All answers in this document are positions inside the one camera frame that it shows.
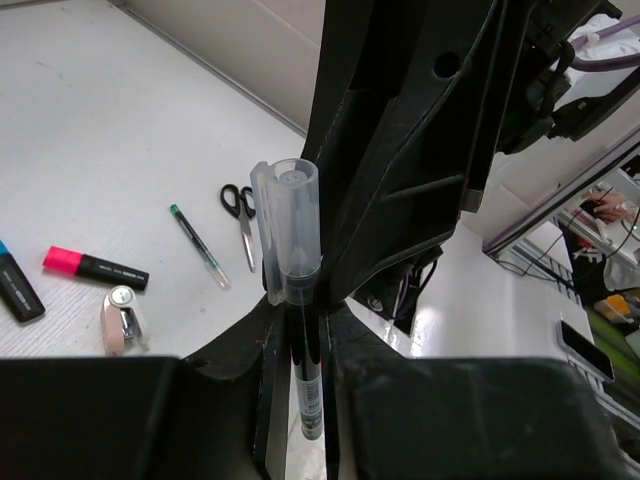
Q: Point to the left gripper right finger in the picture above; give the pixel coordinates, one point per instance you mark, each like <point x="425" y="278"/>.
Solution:
<point x="392" y="417"/>

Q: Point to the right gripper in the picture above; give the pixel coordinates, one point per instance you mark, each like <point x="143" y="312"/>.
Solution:
<point x="579" y="63"/>

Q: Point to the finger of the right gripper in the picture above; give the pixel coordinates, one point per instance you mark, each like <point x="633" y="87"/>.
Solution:
<point x="366" y="48"/>
<point x="436" y="140"/>

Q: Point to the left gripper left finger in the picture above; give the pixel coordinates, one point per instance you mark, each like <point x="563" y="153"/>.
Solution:
<point x="220" y="413"/>

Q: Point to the black pen clear cap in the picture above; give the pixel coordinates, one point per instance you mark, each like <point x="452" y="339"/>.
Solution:
<point x="286" y="195"/>

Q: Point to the blue cap black highlighter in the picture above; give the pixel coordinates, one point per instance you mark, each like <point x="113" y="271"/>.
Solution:
<point x="17" y="293"/>

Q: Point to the pink cap black highlighter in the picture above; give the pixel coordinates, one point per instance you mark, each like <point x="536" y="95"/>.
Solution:
<point x="76" y="264"/>

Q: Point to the green clear refill pen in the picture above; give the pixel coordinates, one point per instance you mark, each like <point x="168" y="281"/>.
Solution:
<point x="210" y="261"/>

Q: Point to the black handled scissors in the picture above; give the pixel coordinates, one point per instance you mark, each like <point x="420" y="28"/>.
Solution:
<point x="238" y="202"/>

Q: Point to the aluminium rail right edge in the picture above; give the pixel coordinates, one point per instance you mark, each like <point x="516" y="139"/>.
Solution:
<point x="213" y="69"/>

